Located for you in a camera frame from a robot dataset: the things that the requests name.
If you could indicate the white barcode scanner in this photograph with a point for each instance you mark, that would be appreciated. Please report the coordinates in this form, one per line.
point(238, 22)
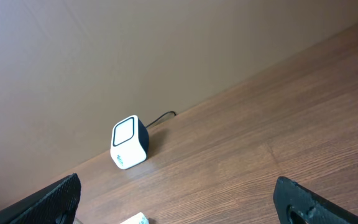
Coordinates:
point(129, 142)

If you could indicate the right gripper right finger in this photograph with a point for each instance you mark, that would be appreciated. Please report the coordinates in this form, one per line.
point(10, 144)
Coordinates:
point(297, 204)

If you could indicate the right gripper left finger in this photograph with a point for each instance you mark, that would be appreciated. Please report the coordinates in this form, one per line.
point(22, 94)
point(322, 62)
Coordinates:
point(54, 204)

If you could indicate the white blue plaster box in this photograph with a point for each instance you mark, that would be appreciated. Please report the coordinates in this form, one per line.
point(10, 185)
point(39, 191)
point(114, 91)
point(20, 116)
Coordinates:
point(139, 218)

